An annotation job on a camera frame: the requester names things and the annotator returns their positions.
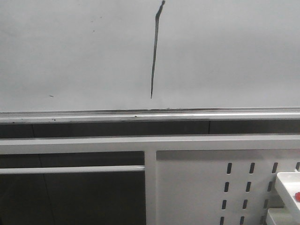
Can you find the large whiteboard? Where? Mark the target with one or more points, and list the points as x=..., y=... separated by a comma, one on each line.
x=83, y=55

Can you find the white metal pegboard rack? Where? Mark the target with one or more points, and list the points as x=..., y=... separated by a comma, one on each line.
x=153, y=180

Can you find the white plastic bin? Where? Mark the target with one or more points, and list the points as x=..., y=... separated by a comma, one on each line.
x=279, y=216
x=287, y=184

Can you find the lower white plastic bin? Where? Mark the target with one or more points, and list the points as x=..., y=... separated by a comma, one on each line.
x=279, y=216

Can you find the small red object in bin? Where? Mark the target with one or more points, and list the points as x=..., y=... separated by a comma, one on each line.
x=297, y=196

